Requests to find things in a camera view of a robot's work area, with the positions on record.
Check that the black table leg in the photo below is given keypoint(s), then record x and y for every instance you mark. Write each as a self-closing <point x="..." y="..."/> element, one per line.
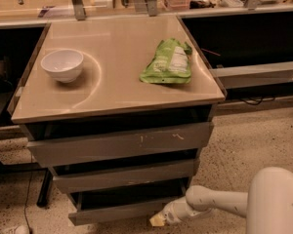
<point x="42" y="200"/>

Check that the grey side bench rail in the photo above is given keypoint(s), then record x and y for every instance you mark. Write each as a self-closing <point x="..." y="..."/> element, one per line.
<point x="254" y="75"/>

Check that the grey top drawer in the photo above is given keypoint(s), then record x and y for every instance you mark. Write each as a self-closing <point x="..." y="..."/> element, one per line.
<point x="83" y="149"/>

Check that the grey metal shelf bracket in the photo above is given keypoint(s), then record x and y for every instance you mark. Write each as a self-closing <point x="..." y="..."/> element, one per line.
<point x="78" y="8"/>

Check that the white ceramic bowl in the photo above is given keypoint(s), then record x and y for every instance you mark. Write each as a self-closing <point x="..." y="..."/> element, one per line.
<point x="63" y="65"/>

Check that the grey drawer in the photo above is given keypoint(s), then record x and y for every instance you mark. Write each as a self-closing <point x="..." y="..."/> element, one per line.
<point x="126" y="201"/>
<point x="83" y="149"/>
<point x="126" y="176"/>

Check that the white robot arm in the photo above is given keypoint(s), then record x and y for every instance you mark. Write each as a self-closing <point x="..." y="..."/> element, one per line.
<point x="267" y="205"/>

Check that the green snack bag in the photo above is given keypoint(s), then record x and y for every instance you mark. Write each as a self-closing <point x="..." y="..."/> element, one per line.
<point x="170" y="64"/>

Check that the white sneaker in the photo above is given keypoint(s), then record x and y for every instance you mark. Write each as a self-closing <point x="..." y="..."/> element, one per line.
<point x="19" y="229"/>

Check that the grey drawer cabinet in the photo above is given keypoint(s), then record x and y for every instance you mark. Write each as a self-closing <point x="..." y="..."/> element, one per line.
<point x="108" y="96"/>

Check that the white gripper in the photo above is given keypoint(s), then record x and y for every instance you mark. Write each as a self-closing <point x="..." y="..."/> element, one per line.
<point x="180" y="211"/>

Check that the grey middle drawer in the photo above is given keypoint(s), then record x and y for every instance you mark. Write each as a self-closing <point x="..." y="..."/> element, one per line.
<point x="126" y="176"/>

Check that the grey bottom drawer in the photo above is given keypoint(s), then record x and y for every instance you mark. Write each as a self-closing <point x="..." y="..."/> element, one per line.
<point x="126" y="201"/>

